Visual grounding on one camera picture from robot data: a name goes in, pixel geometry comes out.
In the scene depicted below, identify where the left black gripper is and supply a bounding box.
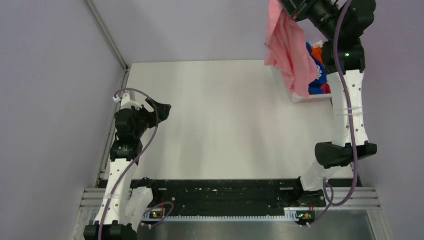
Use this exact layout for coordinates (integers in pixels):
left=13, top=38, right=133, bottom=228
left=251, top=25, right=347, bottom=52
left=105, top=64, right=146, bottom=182
left=132, top=96, right=171, bottom=139

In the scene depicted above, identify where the pink t-shirt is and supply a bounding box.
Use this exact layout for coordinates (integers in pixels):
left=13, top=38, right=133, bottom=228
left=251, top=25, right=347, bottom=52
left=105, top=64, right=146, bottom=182
left=264, top=0, right=318, bottom=99

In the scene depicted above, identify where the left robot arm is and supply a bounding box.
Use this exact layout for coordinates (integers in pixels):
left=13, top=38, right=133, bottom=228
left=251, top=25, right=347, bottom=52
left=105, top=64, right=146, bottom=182
left=83, top=92, right=172, bottom=240

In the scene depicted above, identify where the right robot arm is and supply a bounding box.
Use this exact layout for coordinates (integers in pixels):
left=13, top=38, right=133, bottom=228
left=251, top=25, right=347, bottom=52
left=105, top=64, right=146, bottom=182
left=280, top=0, right=378, bottom=206

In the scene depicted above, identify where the orange t-shirt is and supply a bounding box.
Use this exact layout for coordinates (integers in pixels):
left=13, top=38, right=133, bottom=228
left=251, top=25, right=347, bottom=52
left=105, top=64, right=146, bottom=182
left=310, top=46, right=324, bottom=65

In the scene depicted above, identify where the blue printed t-shirt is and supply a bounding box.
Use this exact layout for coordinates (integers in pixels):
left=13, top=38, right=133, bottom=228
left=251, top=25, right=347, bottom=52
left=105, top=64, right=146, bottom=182
left=306, top=42, right=328, bottom=95

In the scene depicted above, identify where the red t-shirt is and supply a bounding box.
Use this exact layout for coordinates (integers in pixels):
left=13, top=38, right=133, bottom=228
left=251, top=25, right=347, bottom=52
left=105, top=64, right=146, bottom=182
left=321, top=83, right=331, bottom=95

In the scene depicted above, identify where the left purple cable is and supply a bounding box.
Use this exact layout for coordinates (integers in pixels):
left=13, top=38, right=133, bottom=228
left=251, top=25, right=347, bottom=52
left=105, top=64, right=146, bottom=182
left=98, top=87, right=175, bottom=240

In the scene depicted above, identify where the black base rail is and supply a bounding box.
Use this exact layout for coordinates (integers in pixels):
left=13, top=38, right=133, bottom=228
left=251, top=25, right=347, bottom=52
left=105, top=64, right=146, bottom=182
left=97, top=178, right=362, bottom=218

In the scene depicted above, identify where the white slotted cable duct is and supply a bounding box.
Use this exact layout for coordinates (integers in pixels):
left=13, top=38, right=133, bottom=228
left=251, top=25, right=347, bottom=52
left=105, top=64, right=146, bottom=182
left=141, top=207, right=316, bottom=223

